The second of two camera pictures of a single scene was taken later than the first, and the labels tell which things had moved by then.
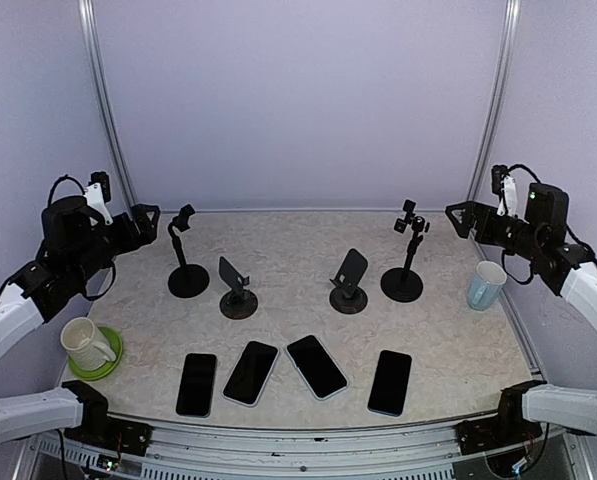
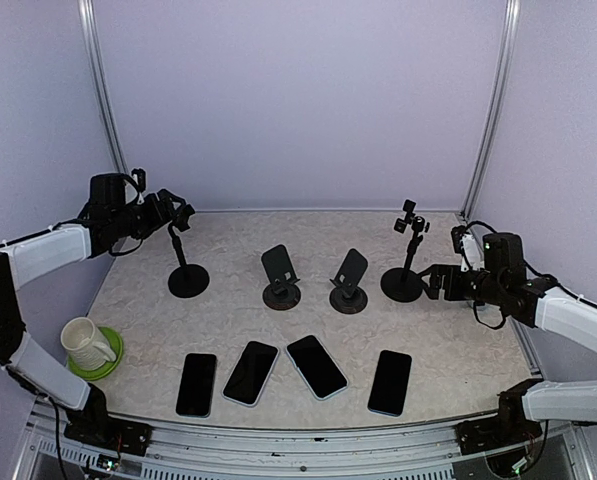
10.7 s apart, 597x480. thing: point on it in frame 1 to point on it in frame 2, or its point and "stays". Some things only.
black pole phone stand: [186, 280] stays
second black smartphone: [250, 372] stays
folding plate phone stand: [239, 303] to [283, 292]
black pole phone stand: [406, 284] stays
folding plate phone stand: [348, 298] stays
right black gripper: [475, 213] to [439, 270]
